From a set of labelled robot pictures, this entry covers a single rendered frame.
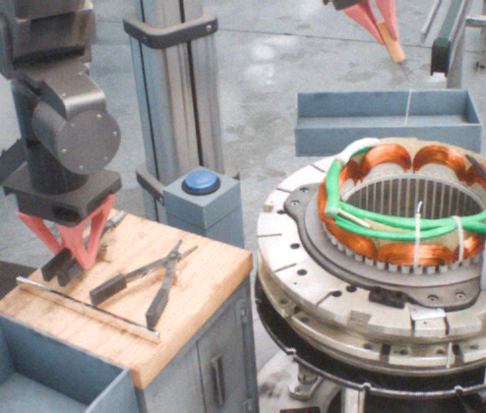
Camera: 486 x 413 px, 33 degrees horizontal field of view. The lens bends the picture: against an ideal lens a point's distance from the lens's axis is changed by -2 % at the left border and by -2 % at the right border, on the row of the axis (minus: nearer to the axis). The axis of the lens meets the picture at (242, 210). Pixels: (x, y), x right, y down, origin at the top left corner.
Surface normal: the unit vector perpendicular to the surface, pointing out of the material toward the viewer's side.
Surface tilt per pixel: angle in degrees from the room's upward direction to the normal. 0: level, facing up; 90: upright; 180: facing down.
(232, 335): 90
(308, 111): 90
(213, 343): 90
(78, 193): 1
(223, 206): 90
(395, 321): 0
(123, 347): 0
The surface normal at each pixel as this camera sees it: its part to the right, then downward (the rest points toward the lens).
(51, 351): -0.51, 0.51
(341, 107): -0.06, 0.56
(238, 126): -0.06, -0.83
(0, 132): 0.94, 0.14
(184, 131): 0.55, 0.44
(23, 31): 0.48, 0.78
